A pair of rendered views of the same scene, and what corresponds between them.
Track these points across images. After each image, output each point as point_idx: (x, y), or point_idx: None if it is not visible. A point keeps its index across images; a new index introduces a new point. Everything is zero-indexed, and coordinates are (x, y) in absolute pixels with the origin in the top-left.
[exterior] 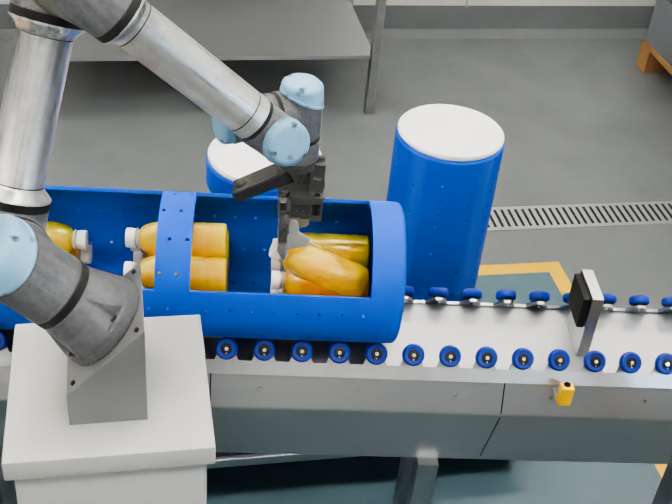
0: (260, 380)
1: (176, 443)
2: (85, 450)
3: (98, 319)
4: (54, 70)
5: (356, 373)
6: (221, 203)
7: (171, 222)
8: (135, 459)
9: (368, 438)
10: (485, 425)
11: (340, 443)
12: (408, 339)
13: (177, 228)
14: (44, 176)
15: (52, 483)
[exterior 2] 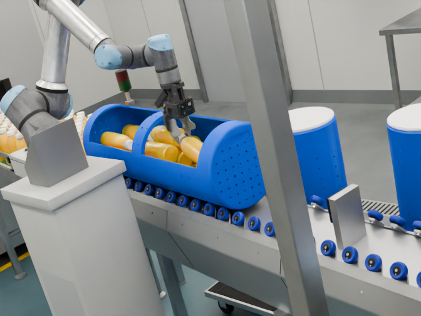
0: (182, 219)
1: (41, 196)
2: (20, 191)
3: (29, 131)
4: (54, 28)
5: (215, 224)
6: (200, 123)
7: (148, 120)
8: (29, 199)
9: (242, 279)
10: (281, 284)
11: (235, 281)
12: (260, 216)
13: (147, 123)
14: (56, 77)
15: (18, 207)
